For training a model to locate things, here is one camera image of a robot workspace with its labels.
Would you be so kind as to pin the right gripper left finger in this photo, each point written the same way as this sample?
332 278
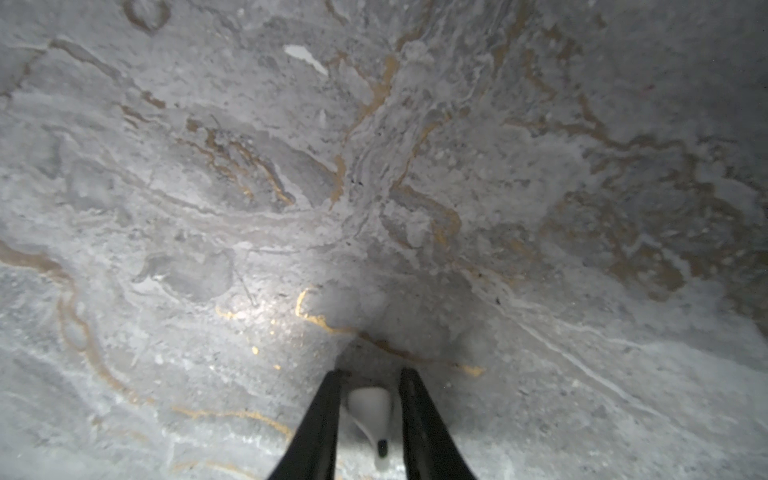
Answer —
311 454

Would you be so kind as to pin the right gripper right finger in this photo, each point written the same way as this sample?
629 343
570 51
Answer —
429 450

